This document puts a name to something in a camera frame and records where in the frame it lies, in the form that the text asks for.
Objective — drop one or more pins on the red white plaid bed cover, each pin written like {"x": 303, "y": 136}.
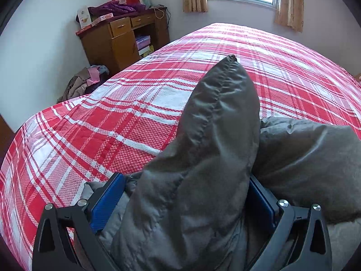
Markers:
{"x": 133, "y": 116}

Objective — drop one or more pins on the purple box under desk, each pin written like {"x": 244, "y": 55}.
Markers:
{"x": 143, "y": 41}

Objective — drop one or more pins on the white fruit print box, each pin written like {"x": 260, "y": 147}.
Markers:
{"x": 84, "y": 17}

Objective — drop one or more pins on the grey puffer down jacket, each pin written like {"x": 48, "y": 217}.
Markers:
{"x": 185, "y": 209}

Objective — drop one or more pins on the purple clothes on desk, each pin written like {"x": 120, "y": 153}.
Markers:
{"x": 115, "y": 8}

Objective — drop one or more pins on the brown wooden desk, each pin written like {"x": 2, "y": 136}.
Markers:
{"x": 112, "y": 42}

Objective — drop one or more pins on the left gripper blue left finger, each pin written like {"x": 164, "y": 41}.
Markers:
{"x": 90, "y": 217}

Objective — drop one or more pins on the right beige curtain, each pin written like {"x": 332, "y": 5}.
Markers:
{"x": 289, "y": 13}

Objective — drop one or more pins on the yellow box under desk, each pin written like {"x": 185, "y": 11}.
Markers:
{"x": 146, "y": 51}

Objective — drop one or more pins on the flat red pink box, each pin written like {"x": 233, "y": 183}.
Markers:
{"x": 101, "y": 19}

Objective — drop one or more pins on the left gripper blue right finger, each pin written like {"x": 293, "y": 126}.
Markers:
{"x": 274, "y": 217}

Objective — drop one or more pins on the pile of clothes on floor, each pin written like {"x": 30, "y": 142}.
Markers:
{"x": 85, "y": 82}

